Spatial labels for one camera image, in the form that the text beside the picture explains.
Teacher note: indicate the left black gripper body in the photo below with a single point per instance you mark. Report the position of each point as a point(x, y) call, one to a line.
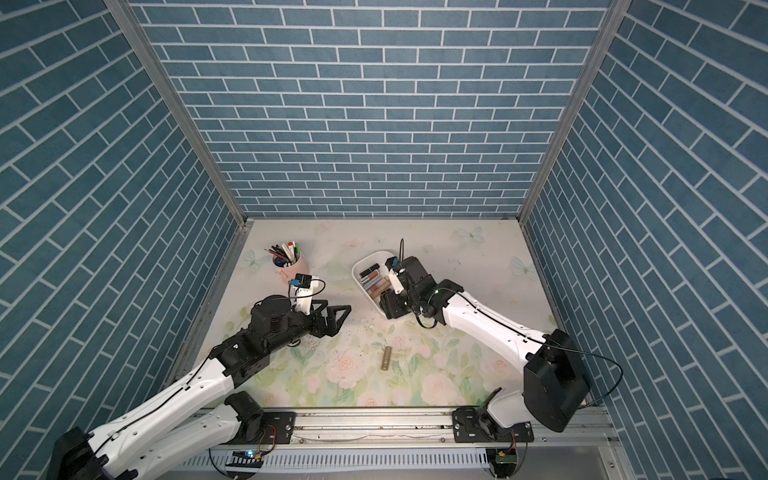
point(297, 327)

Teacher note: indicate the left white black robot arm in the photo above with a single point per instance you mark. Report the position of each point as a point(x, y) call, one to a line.
point(203, 409)

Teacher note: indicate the dark red lipstick tube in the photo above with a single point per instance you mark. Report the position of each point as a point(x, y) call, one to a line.
point(368, 271)

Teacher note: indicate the left green circuit board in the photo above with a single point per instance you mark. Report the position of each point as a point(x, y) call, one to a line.
point(245, 459)

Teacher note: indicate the right green circuit board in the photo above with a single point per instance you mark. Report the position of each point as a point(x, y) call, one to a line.
point(502, 464)

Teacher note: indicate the pens in bucket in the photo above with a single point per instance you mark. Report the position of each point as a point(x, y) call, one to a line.
point(285, 255)

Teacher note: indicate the brown beige lipstick tube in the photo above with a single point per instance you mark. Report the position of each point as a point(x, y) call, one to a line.
point(376, 295)

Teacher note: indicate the silver lipstick tube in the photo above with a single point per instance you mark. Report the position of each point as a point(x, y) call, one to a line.
point(371, 280)

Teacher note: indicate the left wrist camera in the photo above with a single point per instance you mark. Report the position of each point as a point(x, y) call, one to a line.
point(301, 290)

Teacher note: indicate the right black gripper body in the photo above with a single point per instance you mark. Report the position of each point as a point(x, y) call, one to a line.
point(400, 304)

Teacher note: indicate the pink pen holder bucket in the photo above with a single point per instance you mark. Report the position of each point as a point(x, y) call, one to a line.
point(288, 272)

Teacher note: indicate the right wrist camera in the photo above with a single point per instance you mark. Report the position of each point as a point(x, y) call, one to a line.
point(393, 266)

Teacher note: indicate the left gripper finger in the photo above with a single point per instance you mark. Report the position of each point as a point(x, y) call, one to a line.
point(318, 308)
point(335, 317)

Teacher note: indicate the gold lipstick tube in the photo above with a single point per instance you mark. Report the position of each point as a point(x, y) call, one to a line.
point(386, 358)

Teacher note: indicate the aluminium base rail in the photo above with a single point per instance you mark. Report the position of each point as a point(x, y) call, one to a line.
point(405, 428)

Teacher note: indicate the white plastic storage box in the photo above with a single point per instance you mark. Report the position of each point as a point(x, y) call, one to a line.
point(389, 283)

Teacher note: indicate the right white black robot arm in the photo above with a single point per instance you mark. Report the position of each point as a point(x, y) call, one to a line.
point(554, 380)

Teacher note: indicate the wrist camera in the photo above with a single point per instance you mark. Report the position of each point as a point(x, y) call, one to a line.
point(393, 266)
point(301, 290)

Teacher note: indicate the green circuit board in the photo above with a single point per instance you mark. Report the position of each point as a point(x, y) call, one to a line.
point(245, 459)
point(502, 464)

